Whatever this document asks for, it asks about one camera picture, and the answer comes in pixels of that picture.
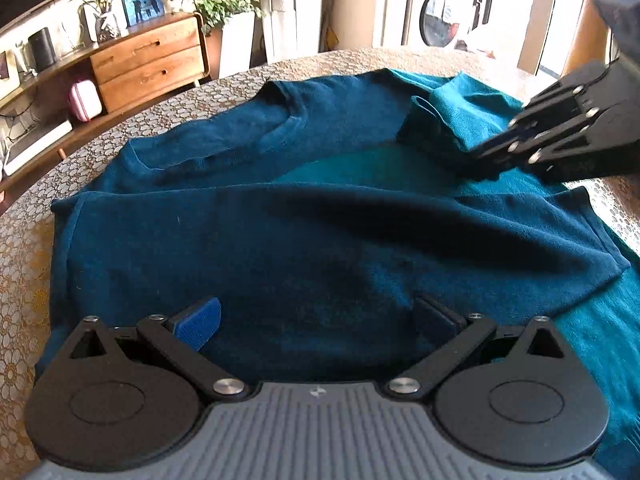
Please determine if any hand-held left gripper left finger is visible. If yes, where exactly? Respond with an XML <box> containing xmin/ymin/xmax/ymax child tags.
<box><xmin>67</xmin><ymin>296</ymin><xmax>251</xmax><ymax>403</ymax></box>

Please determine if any glass vase with plant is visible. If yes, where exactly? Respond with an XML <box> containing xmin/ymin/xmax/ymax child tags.
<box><xmin>55</xmin><ymin>0</ymin><xmax>126</xmax><ymax>43</ymax></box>

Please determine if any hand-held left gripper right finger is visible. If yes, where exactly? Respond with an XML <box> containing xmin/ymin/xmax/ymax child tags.
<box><xmin>387</xmin><ymin>294</ymin><xmax>571</xmax><ymax>401</ymax></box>

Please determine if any white cylinder vase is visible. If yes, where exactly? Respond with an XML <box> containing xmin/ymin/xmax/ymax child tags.
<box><xmin>80</xmin><ymin>7</ymin><xmax>98</xmax><ymax>47</ymax></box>

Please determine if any pink case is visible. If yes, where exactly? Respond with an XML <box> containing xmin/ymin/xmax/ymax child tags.
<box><xmin>67</xmin><ymin>80</ymin><xmax>103</xmax><ymax>122</ymax></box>

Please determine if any teal and navy sweater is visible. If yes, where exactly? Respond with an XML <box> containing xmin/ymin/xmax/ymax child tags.
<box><xmin>35</xmin><ymin>67</ymin><xmax>640</xmax><ymax>461</ymax></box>

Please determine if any white washing machine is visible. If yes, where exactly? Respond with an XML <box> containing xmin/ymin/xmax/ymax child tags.
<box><xmin>405</xmin><ymin>0</ymin><xmax>488</xmax><ymax>51</ymax></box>

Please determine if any wooden drawer cabinet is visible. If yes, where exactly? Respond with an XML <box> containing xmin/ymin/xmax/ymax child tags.
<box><xmin>0</xmin><ymin>12</ymin><xmax>211</xmax><ymax>196</ymax></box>

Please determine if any tan wooden chair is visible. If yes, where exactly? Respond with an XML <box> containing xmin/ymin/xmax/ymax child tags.
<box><xmin>562</xmin><ymin>0</ymin><xmax>613</xmax><ymax>78</ymax></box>

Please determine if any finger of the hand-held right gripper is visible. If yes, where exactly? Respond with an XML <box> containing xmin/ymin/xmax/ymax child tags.
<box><xmin>460</xmin><ymin>125</ymin><xmax>601</xmax><ymax>181</ymax></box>
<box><xmin>465</xmin><ymin>62</ymin><xmax>613</xmax><ymax>153</ymax></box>

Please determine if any black speaker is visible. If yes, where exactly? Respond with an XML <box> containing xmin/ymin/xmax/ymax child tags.
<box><xmin>29</xmin><ymin>29</ymin><xmax>57</xmax><ymax>71</ymax></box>

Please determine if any flat white box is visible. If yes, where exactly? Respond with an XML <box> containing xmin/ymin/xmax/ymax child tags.
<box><xmin>2</xmin><ymin>120</ymin><xmax>73</xmax><ymax>176</ymax></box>

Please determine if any white planter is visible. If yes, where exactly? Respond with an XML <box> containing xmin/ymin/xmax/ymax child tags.
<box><xmin>217</xmin><ymin>12</ymin><xmax>257</xmax><ymax>78</ymax></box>

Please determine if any white photo frame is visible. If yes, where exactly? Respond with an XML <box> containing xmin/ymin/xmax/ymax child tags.
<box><xmin>0</xmin><ymin>50</ymin><xmax>21</xmax><ymax>88</ymax></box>

